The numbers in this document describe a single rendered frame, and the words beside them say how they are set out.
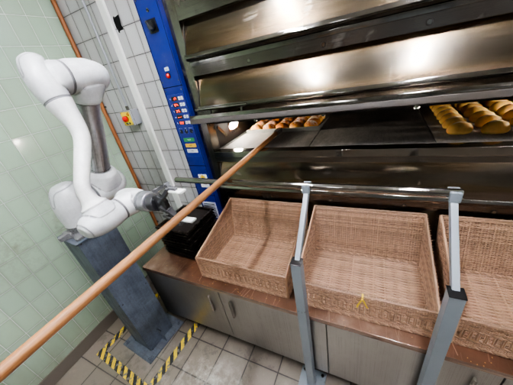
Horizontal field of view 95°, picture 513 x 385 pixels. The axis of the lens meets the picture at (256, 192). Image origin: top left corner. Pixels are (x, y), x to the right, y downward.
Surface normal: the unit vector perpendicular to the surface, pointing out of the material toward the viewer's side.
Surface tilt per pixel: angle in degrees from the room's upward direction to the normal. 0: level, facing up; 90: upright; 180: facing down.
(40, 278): 90
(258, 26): 70
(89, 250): 90
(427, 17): 90
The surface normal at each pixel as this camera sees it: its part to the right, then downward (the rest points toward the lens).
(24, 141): 0.90, 0.06
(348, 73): -0.44, 0.17
